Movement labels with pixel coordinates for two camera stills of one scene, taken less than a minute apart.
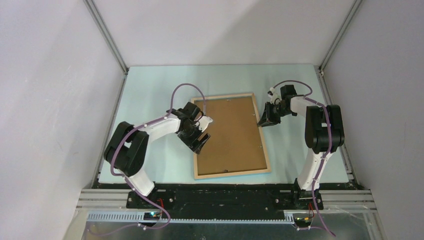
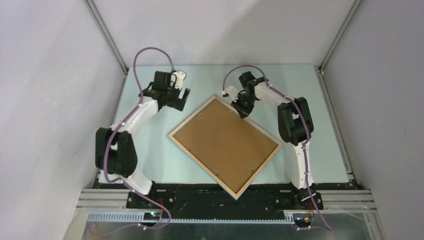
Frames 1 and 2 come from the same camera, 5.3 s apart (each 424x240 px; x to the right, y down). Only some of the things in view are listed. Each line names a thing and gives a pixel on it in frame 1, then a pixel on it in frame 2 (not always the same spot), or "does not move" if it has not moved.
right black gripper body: x=281 y=112 → x=245 y=101
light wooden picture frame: x=195 y=155 → x=216 y=178
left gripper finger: x=195 y=144 → x=178 y=104
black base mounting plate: x=225 y=200 does not move
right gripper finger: x=269 y=114 → x=241 y=110
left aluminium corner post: x=107 y=33 does not move
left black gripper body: x=192 y=131 → x=173 y=93
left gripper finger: x=204 y=138 → x=186 y=93
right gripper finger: x=266 y=122 → x=244 y=112
